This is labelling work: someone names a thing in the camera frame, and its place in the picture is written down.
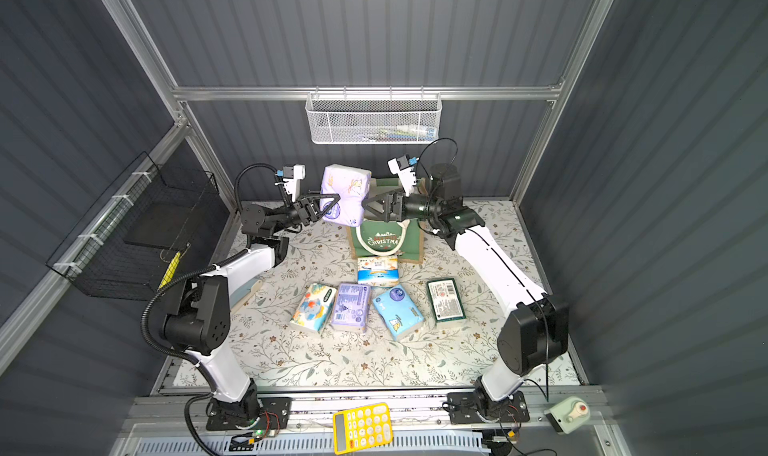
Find lavender cartoon tissue pack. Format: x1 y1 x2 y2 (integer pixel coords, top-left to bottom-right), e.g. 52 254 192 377
321 164 371 227

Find green Christmas burlap tote bag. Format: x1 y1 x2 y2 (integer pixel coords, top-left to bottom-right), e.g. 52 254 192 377
347 212 424 264

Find green white tissue pack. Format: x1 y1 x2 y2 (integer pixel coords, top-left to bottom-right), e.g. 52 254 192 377
426 278 467 327

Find blue cartoon tissue pack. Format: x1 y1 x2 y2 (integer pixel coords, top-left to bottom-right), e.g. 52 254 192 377
373 285 425 341

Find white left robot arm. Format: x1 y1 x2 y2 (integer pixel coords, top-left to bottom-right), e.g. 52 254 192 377
140 193 340 404

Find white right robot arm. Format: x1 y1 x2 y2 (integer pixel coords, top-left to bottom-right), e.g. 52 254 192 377
362 155 569 406

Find orange blue tissue pack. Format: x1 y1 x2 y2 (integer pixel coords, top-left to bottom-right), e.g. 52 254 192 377
357 256 400 287

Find colourful white tissue pack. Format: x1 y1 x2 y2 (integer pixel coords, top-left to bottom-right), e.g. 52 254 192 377
288 283 338 334

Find purple tissue pack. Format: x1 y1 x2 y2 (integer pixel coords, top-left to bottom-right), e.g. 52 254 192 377
330 283 371 333

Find yellow tag in basket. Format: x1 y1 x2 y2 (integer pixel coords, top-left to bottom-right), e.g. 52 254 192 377
158 252 182 289

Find yellow calculator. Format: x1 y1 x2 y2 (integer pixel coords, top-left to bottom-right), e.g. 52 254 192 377
332 403 394 455

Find mint green timer device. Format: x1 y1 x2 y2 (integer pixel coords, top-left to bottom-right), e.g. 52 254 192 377
545 396 591 434

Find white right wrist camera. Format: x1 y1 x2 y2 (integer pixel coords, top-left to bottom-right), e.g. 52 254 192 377
387 154 419 196

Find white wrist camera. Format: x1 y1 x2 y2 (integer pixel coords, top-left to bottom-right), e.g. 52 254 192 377
276 164 306 202
387 154 419 196

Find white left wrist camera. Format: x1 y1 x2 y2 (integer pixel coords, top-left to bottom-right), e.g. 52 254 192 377
276 164 306 202

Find white wire wall basket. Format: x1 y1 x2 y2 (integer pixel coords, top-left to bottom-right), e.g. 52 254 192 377
305 93 443 145

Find black wire wall basket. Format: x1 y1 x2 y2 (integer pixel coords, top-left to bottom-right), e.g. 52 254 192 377
46 152 229 301

